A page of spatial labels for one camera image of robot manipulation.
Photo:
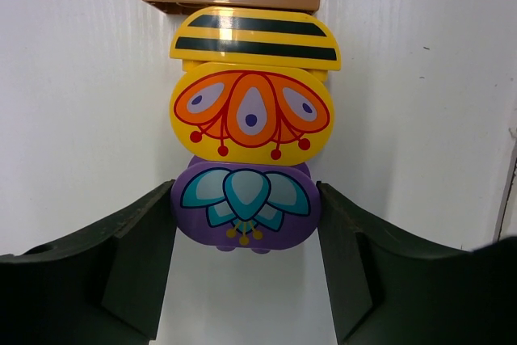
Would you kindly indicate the yellow oval orange-pattern lego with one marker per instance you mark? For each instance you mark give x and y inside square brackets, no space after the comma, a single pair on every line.
[251,114]

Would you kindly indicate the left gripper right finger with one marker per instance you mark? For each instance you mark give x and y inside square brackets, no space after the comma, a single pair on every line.
[388,286]

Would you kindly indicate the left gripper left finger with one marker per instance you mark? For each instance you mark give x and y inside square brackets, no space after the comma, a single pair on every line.
[103,284]

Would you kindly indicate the purple oval flower lego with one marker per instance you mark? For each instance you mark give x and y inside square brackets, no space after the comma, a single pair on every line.
[233,205]

